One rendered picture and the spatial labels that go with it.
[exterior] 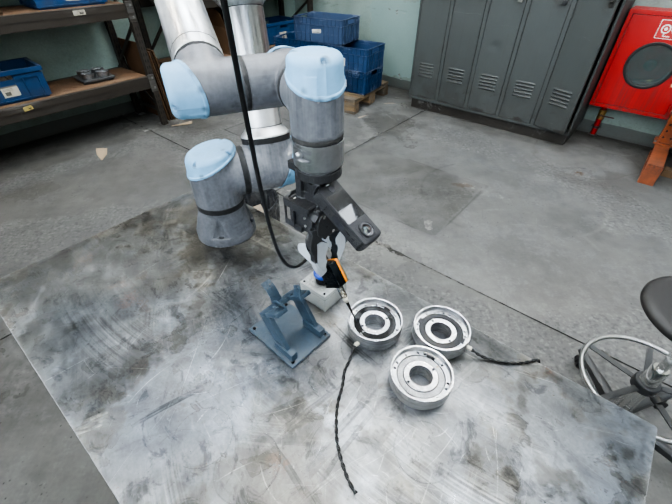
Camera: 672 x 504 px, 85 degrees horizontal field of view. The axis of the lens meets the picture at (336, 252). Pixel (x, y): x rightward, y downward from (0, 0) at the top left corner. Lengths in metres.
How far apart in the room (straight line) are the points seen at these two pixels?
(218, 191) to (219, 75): 0.38
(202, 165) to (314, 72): 0.45
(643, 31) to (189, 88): 3.67
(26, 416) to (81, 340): 1.08
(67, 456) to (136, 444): 1.06
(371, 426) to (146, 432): 0.35
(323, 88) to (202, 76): 0.17
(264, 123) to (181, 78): 0.36
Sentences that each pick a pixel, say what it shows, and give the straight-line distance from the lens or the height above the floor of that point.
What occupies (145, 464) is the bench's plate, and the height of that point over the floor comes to 0.80.
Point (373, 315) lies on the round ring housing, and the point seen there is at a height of 0.82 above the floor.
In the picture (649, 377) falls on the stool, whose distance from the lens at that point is 1.59.
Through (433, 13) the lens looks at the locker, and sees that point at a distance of 4.12.
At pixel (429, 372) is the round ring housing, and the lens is 0.68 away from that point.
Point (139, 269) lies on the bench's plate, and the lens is 0.98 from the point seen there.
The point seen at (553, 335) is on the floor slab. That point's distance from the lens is 2.00.
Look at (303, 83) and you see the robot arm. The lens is 0.49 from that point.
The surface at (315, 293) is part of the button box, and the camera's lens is 0.75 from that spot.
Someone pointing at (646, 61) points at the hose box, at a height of 0.68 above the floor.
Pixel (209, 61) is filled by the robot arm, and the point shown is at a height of 1.26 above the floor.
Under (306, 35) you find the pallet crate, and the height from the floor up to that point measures 0.63.
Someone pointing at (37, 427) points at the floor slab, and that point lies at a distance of 1.89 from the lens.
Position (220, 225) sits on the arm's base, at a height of 0.86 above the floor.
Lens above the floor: 1.39
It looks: 40 degrees down
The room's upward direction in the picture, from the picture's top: straight up
